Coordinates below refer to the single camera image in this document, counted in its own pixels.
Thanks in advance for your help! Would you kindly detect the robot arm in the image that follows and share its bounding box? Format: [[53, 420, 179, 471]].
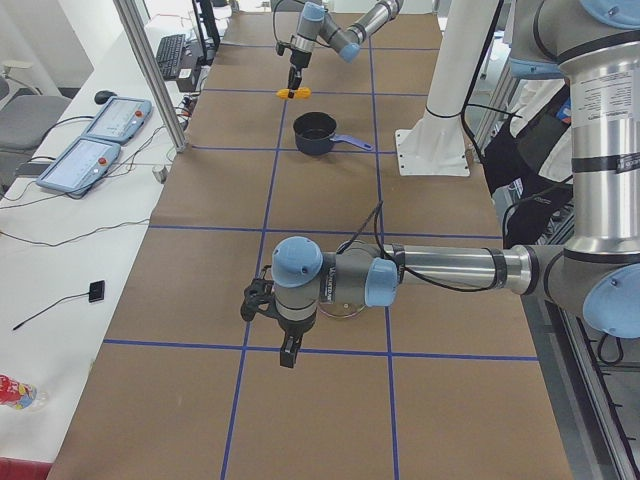
[[272, 1, 404, 99]]

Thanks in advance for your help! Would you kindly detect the lower blue teach pendant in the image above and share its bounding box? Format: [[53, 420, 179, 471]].
[[36, 136, 121, 198]]

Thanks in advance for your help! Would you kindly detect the small black square pad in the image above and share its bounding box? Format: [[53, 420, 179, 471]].
[[88, 280, 106, 303]]

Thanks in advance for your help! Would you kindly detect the red snack packet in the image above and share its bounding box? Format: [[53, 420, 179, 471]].
[[0, 374, 49, 411]]

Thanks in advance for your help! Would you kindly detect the black keyboard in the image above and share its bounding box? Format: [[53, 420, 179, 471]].
[[156, 34, 186, 80]]

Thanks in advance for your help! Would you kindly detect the glass pot lid blue knob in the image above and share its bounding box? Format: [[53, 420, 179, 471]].
[[318, 302, 365, 320]]

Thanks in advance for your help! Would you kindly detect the yellow corn cob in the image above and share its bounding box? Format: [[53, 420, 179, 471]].
[[276, 87, 312, 100]]

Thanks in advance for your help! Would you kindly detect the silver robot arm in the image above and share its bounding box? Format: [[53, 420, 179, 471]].
[[241, 1, 639, 368]]

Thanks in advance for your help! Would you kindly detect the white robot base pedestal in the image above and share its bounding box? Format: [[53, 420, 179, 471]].
[[395, 0, 503, 177]]

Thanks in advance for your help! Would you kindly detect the upper blue teach pendant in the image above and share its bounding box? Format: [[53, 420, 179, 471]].
[[83, 96, 152, 145]]

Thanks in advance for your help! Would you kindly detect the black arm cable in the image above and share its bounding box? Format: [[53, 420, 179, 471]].
[[337, 200, 501, 294]]

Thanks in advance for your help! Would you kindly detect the blue teach pendant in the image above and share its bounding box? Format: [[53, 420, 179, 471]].
[[83, 96, 152, 145], [36, 136, 121, 198]]

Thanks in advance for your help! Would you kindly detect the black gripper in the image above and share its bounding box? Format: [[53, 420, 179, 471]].
[[276, 40, 312, 89], [240, 265, 317, 369]]

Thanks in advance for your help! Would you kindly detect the dark blue saucepan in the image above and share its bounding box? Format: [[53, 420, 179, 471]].
[[293, 112, 373, 156]]

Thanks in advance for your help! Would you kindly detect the grey office chair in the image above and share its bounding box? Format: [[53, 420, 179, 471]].
[[1, 60, 71, 177]]

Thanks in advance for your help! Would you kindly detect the aluminium frame post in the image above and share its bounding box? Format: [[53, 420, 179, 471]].
[[113, 0, 187, 153]]

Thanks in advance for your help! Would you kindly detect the black computer mouse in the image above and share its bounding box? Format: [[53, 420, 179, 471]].
[[94, 90, 116, 105]]

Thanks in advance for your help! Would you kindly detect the person in dark apron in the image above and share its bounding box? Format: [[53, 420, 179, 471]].
[[483, 79, 573, 248]]

